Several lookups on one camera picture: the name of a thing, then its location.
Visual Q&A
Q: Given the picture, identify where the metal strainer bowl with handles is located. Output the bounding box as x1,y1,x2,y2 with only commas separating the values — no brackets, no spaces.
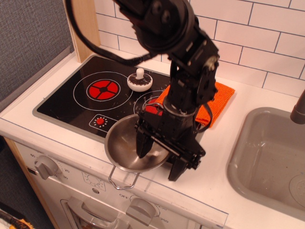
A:
104,114,170,190

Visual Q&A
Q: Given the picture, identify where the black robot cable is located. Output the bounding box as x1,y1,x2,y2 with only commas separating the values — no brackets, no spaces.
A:
65,0,158,66

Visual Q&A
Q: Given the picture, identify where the wooden side post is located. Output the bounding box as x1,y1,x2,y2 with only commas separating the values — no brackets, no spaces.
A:
67,0,101,63

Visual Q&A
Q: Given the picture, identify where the black toy stovetop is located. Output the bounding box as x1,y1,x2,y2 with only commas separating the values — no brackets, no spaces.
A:
33,56,170,143

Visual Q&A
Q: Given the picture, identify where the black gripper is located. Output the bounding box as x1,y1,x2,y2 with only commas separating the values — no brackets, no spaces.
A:
135,108,206,181

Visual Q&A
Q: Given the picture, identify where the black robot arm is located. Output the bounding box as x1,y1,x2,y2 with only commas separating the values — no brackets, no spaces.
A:
117,0,219,181

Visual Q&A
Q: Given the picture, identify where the orange object at corner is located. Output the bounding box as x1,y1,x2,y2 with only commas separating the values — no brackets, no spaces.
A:
0,216,33,229

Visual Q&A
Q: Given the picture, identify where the grey timer knob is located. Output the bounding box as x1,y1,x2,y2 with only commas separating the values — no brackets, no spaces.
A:
34,156,59,180

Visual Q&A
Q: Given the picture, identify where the white toy oven front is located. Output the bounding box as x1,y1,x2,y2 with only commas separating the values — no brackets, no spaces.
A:
16,144,227,229

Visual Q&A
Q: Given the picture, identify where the grey faucet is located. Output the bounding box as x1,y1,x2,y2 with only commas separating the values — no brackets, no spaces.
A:
290,90,305,125

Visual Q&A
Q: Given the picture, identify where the orange folded cloth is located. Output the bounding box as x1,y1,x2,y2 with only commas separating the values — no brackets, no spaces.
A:
149,82,235,127

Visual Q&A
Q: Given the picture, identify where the grey toy sink basin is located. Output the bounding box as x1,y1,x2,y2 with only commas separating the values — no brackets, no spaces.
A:
227,107,305,220

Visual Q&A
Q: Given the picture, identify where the grey oven knob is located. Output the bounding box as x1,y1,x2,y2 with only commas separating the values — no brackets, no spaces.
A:
126,198,156,226

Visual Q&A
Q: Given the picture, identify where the white toy mushroom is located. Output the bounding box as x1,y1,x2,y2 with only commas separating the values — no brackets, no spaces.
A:
127,68,153,92

